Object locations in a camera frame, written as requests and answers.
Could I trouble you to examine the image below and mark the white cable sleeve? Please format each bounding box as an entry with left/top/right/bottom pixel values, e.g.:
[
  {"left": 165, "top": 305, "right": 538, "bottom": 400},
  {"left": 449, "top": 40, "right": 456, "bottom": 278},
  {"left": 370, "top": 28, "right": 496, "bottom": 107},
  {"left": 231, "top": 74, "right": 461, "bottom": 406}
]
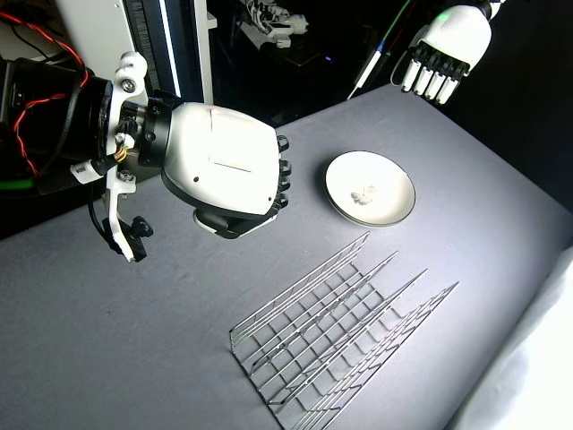
[{"left": 346, "top": 49, "right": 387, "bottom": 100}]

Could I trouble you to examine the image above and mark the red black twisted cable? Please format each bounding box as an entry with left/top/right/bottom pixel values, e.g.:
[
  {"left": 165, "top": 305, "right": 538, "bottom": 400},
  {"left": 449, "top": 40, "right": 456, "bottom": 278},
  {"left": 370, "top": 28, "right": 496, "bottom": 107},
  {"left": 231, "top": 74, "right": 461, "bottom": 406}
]
[{"left": 0, "top": 11, "right": 90, "bottom": 176}]

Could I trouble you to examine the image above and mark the thick green cable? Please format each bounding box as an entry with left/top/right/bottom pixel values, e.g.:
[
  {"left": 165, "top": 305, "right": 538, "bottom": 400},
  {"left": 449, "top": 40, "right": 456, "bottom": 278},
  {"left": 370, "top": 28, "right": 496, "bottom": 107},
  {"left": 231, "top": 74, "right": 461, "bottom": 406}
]
[{"left": 0, "top": 177, "right": 36, "bottom": 193}]

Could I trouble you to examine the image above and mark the white robot body column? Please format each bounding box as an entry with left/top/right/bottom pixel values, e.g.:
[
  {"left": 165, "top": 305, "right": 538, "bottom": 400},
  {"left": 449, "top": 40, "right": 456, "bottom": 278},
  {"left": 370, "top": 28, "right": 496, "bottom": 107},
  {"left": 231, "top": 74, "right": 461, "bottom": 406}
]
[{"left": 52, "top": 0, "right": 215, "bottom": 105}]

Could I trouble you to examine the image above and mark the grey tablecloth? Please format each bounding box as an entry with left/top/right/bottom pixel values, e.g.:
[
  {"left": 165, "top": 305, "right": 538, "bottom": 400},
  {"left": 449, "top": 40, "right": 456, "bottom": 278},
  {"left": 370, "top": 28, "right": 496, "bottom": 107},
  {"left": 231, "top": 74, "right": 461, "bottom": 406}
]
[{"left": 0, "top": 83, "right": 573, "bottom": 430}]

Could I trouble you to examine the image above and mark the metal wire dish rack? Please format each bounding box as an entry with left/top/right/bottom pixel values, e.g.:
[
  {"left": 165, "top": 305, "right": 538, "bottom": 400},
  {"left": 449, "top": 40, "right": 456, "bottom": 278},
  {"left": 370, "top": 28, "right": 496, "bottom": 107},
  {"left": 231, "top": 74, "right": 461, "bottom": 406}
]
[{"left": 228, "top": 231, "right": 461, "bottom": 430}]

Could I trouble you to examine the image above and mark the white spare robot hand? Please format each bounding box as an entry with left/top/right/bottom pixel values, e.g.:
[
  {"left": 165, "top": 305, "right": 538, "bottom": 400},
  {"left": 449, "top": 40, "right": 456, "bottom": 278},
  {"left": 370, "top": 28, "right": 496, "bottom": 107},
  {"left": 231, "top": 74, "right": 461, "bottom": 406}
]
[{"left": 239, "top": 0, "right": 311, "bottom": 49}]

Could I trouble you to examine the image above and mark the thin green cable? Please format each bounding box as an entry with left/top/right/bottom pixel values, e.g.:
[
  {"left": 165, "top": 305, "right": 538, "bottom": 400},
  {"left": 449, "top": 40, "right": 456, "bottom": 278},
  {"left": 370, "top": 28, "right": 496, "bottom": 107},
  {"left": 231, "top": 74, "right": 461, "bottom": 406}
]
[{"left": 378, "top": 0, "right": 415, "bottom": 55}]

